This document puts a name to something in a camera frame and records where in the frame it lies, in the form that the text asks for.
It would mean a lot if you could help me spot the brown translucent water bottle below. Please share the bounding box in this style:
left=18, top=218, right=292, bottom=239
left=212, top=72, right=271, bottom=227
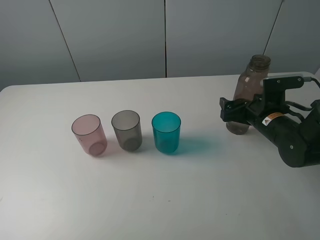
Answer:
left=225, top=54, right=272, bottom=136

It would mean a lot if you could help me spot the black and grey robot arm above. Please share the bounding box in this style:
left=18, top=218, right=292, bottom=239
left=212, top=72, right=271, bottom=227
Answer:
left=219, top=93, right=320, bottom=168

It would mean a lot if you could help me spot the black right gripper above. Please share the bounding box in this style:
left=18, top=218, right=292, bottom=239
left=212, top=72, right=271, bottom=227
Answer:
left=219, top=94, right=304, bottom=148

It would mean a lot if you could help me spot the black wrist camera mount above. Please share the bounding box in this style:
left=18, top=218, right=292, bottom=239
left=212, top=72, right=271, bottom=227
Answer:
left=259, top=74, right=312, bottom=116

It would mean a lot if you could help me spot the pink translucent plastic cup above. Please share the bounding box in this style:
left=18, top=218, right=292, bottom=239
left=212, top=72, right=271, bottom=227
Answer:
left=71, top=114, right=108, bottom=157

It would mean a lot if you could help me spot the grey translucent plastic cup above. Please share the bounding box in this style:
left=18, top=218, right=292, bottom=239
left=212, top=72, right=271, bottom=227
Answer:
left=111, top=110, right=143, bottom=152

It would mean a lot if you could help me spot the teal translucent plastic cup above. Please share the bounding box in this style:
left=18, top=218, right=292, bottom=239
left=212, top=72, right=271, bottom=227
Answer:
left=151, top=111, right=182, bottom=154

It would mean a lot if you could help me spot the black looping cable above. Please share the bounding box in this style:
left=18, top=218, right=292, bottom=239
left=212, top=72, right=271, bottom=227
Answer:
left=284, top=77, right=320, bottom=120

